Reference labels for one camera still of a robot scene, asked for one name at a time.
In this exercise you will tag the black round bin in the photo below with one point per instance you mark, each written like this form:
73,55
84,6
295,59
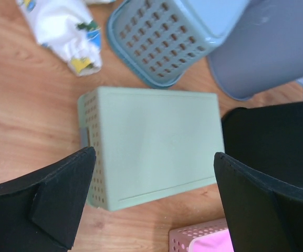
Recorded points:
268,139

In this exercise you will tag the pink folded cloth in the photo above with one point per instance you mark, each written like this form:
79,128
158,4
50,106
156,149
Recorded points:
216,242

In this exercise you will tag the green perforated tray basket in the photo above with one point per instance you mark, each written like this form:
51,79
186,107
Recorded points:
149,143

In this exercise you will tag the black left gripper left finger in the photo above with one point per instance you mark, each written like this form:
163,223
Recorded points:
41,211

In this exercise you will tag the pink perforated basket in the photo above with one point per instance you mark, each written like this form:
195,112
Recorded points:
182,239

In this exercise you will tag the light blue perforated basket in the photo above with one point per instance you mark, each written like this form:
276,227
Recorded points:
160,40

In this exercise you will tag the grey bin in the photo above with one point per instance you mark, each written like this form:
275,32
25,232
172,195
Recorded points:
264,50

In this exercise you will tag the cream patterned cloth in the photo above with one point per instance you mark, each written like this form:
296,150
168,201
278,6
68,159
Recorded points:
68,29

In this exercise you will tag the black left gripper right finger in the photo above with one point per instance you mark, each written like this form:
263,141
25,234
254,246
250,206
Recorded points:
262,212

